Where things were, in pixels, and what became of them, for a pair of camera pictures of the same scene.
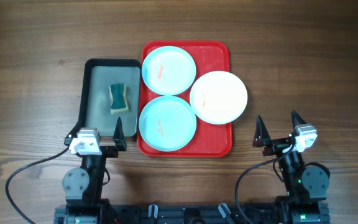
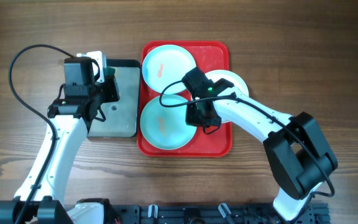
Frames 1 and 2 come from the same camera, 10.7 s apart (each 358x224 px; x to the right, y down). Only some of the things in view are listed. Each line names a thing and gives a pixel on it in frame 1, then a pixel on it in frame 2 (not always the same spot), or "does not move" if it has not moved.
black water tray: (111, 89) does not move
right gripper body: (277, 147) -> (194, 116)
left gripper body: (109, 152) -> (108, 92)
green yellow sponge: (119, 101) -> (109, 71)
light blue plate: (168, 70) does not move
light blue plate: (167, 123) does not move
